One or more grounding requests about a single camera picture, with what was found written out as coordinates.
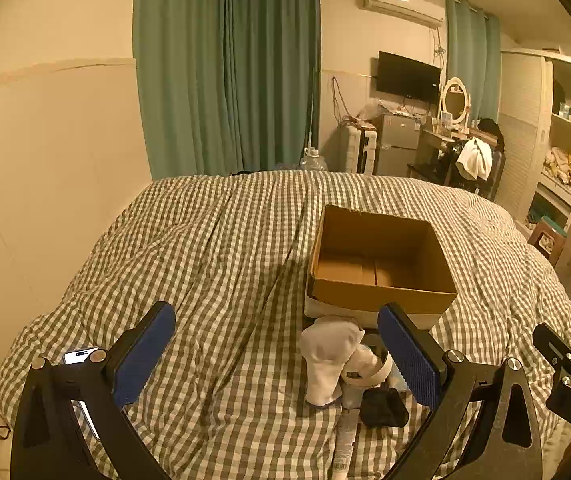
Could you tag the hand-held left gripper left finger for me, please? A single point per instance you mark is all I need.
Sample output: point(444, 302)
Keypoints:
point(143, 355)

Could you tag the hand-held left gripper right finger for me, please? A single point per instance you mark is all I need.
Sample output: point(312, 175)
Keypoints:
point(410, 360)

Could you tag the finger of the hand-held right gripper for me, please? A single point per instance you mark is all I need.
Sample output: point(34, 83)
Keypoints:
point(550, 341)

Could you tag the black pouch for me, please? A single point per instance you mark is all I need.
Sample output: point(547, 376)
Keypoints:
point(384, 408)

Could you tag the brown cardboard box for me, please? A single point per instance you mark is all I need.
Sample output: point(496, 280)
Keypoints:
point(380, 265)

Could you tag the white smartphone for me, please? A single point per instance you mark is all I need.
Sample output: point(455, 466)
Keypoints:
point(81, 358)

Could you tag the small stool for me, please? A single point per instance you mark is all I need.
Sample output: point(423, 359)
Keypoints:
point(548, 237)

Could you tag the white tube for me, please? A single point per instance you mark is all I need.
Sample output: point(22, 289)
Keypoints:
point(345, 440)

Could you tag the checked blanket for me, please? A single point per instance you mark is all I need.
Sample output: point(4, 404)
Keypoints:
point(215, 260)

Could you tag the pile of folded clothes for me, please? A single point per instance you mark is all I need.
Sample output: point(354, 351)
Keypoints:
point(565, 165)

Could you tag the chair with dark clothes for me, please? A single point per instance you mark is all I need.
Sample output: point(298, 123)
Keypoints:
point(488, 170)

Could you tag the white towel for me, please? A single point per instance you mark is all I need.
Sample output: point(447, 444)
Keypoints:
point(475, 157)

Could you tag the white wardrobe shelf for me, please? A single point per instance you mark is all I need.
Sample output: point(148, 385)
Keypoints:
point(520, 135)

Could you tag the dressing table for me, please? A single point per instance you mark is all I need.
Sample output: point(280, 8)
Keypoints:
point(433, 152)

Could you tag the white suitcase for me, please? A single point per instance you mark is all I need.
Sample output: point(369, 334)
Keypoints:
point(359, 149)

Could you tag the silver mini fridge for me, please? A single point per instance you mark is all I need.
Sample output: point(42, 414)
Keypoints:
point(398, 142)

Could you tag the clear water bottle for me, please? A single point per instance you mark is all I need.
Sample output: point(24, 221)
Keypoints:
point(311, 160)

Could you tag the white oval mirror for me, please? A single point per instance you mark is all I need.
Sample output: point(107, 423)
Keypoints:
point(455, 100)

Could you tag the narrow green curtain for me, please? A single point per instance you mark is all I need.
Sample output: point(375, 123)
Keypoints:
point(471, 60)

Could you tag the wide green curtain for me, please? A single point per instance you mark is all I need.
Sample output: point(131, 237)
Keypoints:
point(225, 70)

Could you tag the white air conditioner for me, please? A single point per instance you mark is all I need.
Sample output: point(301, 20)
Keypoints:
point(403, 4)

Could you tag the black wall television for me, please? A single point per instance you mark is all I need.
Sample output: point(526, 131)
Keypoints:
point(408, 77)

